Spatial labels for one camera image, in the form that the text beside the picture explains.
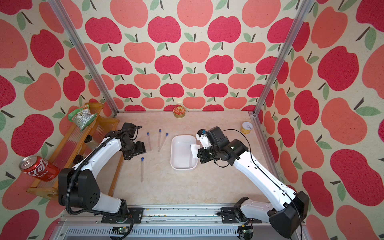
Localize test tube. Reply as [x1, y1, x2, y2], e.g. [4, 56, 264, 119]
[147, 132, 153, 152]
[158, 129, 162, 149]
[189, 151, 193, 168]
[141, 157, 145, 183]
[158, 133, 169, 152]

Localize white rectangular tray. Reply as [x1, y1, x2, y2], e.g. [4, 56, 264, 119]
[170, 135, 198, 172]

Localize white wipe cloth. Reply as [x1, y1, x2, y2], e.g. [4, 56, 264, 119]
[191, 144, 201, 159]

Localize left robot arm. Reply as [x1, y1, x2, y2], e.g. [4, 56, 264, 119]
[58, 123, 146, 218]

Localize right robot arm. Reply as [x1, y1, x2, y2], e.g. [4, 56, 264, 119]
[196, 138, 310, 239]

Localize yellow white can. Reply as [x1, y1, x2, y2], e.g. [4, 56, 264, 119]
[241, 122, 253, 135]

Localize glass spice jar upper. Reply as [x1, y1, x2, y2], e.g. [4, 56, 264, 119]
[84, 135, 93, 143]

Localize glass spice jar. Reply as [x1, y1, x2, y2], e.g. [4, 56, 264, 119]
[73, 155, 84, 165]
[84, 135, 93, 143]

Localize red gold round tin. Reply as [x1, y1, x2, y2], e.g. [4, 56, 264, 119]
[173, 106, 186, 119]

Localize wooden shelf rack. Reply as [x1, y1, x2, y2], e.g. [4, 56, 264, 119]
[27, 103, 120, 200]

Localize glass spice jar lower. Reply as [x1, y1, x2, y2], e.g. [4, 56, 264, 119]
[73, 155, 84, 165]

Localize green snack bag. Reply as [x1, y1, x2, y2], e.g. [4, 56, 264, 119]
[68, 104, 98, 131]

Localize red cola can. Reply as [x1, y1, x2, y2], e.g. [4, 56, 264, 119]
[19, 156, 60, 182]

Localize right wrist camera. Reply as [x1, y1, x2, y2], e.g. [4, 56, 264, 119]
[196, 127, 230, 149]

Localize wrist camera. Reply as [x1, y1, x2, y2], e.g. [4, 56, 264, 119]
[122, 123, 137, 140]
[196, 127, 230, 149]

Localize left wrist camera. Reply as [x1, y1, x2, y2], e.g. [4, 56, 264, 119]
[122, 123, 137, 140]

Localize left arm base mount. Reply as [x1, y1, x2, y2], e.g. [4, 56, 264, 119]
[101, 207, 144, 224]

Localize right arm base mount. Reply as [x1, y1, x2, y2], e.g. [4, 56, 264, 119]
[216, 207, 262, 225]

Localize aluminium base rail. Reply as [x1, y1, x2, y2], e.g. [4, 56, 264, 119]
[45, 204, 283, 240]

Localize left aluminium frame post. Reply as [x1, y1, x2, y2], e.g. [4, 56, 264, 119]
[48, 0, 119, 118]

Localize aluminium frame post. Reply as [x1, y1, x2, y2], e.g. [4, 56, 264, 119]
[253, 0, 315, 117]
[48, 0, 119, 118]

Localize right aluminium frame post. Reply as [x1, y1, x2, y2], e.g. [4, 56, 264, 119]
[253, 0, 315, 117]

